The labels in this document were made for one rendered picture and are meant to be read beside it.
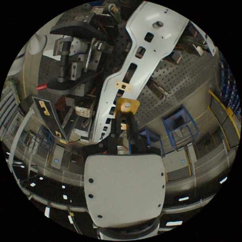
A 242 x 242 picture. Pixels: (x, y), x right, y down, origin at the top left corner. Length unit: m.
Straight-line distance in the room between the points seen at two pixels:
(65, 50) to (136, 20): 0.29
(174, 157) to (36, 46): 8.39
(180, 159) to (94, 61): 7.97
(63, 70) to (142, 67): 0.29
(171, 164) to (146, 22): 8.14
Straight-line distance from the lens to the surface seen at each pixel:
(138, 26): 0.37
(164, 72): 0.75
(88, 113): 0.38
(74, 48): 0.26
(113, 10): 0.30
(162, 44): 0.38
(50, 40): 0.59
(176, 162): 7.95
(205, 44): 0.42
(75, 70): 0.20
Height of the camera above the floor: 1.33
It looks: 41 degrees down
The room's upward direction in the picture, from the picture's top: 180 degrees counter-clockwise
